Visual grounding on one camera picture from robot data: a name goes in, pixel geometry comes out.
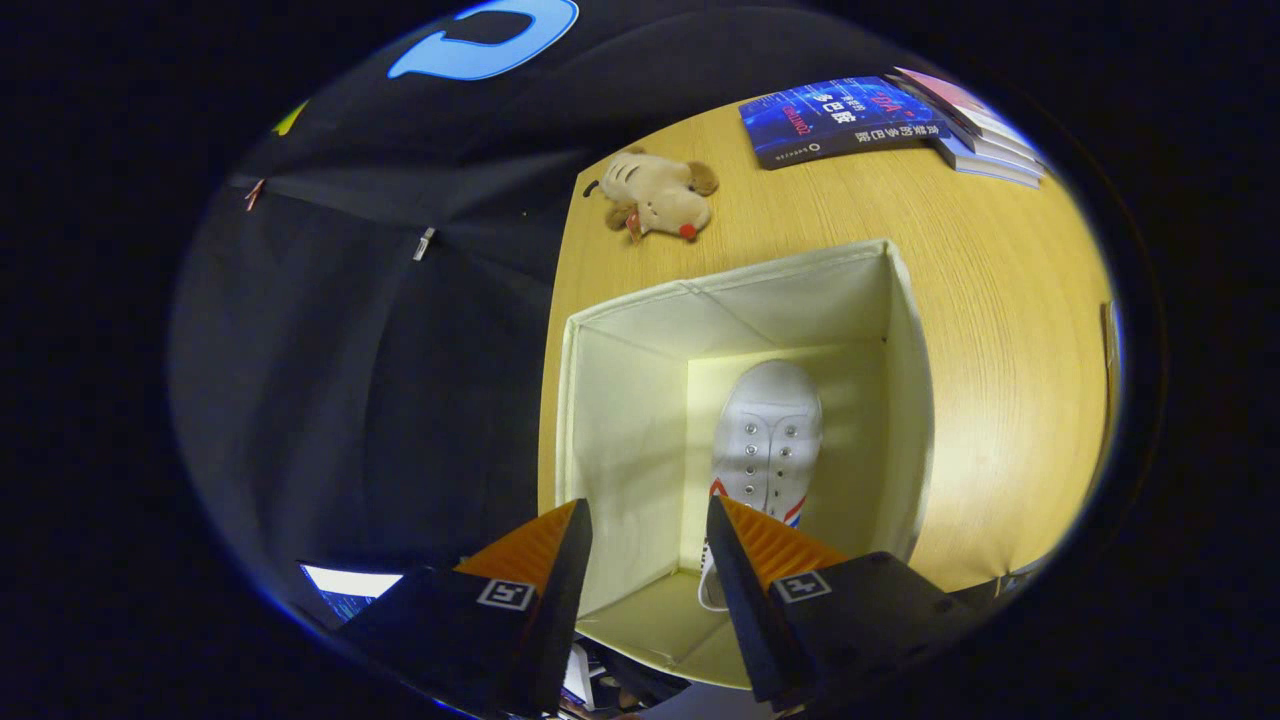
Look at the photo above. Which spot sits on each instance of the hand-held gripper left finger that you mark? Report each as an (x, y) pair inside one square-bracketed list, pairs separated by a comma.
[(560, 610)]

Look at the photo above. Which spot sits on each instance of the beige plush dog toy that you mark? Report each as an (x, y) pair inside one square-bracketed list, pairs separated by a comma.
[(660, 195)]

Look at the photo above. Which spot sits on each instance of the beige fabric storage box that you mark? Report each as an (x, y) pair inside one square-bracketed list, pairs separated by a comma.
[(630, 440)]

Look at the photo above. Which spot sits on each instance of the computer monitor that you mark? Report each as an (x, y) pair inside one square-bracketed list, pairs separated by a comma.
[(350, 582)]

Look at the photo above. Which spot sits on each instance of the white canvas shoe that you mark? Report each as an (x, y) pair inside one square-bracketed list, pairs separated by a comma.
[(768, 420)]

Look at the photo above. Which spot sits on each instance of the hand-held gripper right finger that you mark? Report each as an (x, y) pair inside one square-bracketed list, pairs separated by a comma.
[(740, 600)]

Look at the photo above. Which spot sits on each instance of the wooden clothes peg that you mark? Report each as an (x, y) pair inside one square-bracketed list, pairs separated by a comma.
[(254, 193)]

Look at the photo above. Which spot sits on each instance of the black backdrop cloth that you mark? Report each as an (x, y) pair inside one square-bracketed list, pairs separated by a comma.
[(380, 330)]

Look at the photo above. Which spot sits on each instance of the metal clip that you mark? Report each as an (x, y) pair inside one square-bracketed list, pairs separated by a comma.
[(424, 243)]

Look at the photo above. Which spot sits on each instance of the white book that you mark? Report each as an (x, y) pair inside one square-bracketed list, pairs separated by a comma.
[(985, 150)]

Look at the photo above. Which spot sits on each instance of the pink cover book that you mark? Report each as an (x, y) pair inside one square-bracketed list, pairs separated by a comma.
[(960, 105)]

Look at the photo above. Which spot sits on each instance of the blue cover book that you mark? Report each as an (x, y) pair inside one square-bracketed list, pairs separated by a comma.
[(830, 120)]

